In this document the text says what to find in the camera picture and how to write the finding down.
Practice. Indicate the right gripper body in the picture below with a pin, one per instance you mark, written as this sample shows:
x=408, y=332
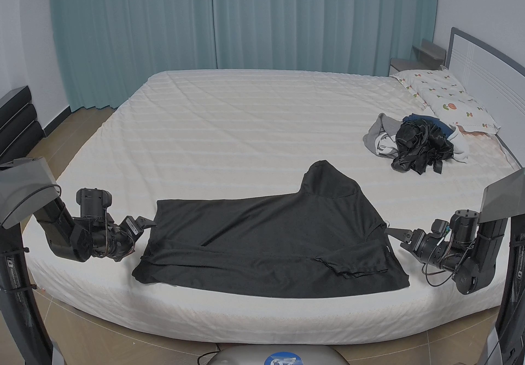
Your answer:
x=424, y=248

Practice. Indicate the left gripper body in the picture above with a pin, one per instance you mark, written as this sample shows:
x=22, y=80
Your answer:
x=119, y=242

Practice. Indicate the black T-shirt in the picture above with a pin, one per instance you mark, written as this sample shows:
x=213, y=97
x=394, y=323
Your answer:
x=266, y=248

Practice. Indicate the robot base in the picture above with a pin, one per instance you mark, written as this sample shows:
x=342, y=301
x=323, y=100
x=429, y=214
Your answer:
x=279, y=357

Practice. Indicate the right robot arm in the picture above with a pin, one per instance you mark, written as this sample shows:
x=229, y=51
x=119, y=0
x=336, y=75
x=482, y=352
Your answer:
x=480, y=256

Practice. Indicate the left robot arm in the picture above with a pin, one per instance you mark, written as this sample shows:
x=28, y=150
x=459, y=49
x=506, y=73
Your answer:
x=24, y=191

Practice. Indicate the pile of clothes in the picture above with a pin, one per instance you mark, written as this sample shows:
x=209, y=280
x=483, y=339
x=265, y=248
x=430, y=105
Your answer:
x=422, y=146

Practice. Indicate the bed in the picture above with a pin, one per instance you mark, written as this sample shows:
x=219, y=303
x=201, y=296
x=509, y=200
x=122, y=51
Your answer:
x=246, y=141

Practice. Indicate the white printed pillow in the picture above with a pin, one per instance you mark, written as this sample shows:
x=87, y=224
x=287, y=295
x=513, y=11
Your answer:
x=447, y=96

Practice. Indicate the black chest of drawers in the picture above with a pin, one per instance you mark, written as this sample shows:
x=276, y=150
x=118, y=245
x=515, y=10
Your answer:
x=16, y=125

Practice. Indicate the grey bedside table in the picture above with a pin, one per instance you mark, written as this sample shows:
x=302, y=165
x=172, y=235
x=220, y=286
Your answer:
x=422, y=55

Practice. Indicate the blue-green curtain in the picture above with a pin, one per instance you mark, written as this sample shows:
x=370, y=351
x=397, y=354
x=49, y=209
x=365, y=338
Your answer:
x=328, y=6
x=131, y=27

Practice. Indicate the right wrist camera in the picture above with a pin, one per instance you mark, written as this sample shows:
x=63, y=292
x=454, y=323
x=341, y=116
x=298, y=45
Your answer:
x=440, y=228

